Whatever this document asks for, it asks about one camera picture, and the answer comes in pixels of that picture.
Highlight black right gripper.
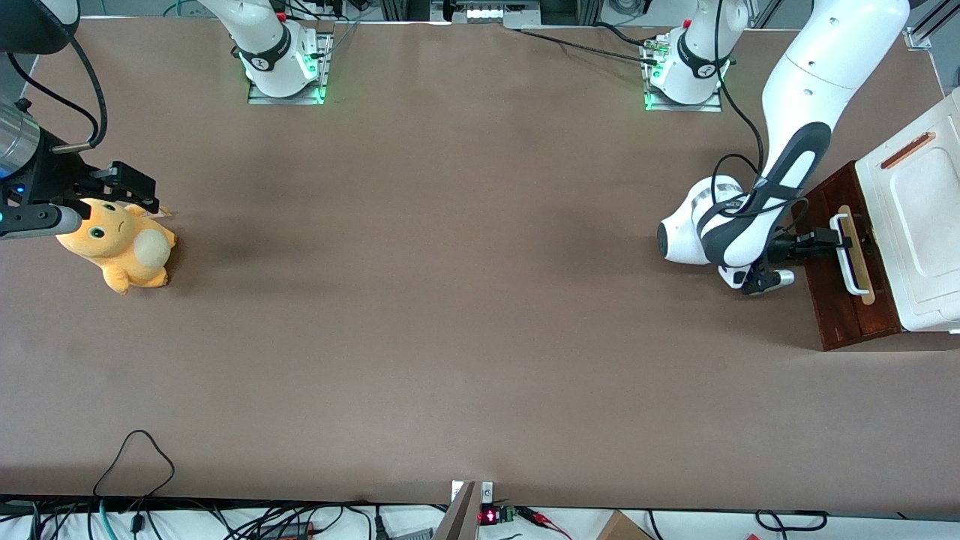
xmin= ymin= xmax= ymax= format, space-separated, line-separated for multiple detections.
xmin=30 ymin=131 xmax=161 ymax=216

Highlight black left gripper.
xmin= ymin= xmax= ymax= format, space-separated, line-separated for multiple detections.
xmin=765 ymin=227 xmax=854 ymax=266

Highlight white drawer handle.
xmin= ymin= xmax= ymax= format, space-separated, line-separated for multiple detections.
xmin=830 ymin=214 xmax=872 ymax=296

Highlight brown wooden drawer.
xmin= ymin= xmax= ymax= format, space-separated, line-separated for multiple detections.
xmin=825 ymin=161 xmax=902 ymax=340

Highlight orange plush toy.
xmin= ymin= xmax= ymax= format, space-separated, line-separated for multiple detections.
xmin=56 ymin=196 xmax=179 ymax=296

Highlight white-topped brown wooden cabinet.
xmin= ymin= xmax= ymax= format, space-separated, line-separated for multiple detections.
xmin=791 ymin=86 xmax=960 ymax=352

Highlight brown cardboard box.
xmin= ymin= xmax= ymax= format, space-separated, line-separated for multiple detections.
xmin=596 ymin=510 xmax=653 ymax=540

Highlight red black clip leads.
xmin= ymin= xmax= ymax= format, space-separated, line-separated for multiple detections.
xmin=517 ymin=508 xmax=571 ymax=538

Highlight white lit device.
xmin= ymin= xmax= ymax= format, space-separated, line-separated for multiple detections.
xmin=448 ymin=0 xmax=542 ymax=28

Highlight grey metal profile bar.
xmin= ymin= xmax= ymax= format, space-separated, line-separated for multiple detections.
xmin=433 ymin=480 xmax=481 ymax=540

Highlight tan wooden handle strip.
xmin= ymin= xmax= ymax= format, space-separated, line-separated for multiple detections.
xmin=838 ymin=204 xmax=877 ymax=306

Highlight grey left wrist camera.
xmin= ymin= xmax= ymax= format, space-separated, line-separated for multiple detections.
xmin=741 ymin=268 xmax=796 ymax=296

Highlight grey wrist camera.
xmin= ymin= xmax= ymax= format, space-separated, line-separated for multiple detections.
xmin=741 ymin=268 xmax=796 ymax=296
xmin=0 ymin=202 xmax=85 ymax=241

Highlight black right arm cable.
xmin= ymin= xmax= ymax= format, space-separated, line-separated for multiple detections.
xmin=7 ymin=52 xmax=98 ymax=125
xmin=51 ymin=36 xmax=108 ymax=155

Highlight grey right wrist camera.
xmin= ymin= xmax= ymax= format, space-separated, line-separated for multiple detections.
xmin=0 ymin=202 xmax=85 ymax=241

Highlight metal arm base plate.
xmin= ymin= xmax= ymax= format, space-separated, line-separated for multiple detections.
xmin=247 ymin=30 xmax=335 ymax=106
xmin=643 ymin=37 xmax=723 ymax=113

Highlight aluminium frame profile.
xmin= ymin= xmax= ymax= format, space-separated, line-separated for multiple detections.
xmin=904 ymin=0 xmax=960 ymax=52

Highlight black looped cable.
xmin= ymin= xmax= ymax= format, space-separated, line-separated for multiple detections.
xmin=94 ymin=430 xmax=176 ymax=500

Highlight black flat-loop cable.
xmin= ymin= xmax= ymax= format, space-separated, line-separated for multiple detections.
xmin=754 ymin=509 xmax=830 ymax=532

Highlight short black table cable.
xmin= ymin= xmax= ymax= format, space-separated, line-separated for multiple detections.
xmin=596 ymin=21 xmax=655 ymax=49

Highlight long black table cable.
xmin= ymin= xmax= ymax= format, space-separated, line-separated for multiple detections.
xmin=516 ymin=27 xmax=661 ymax=65

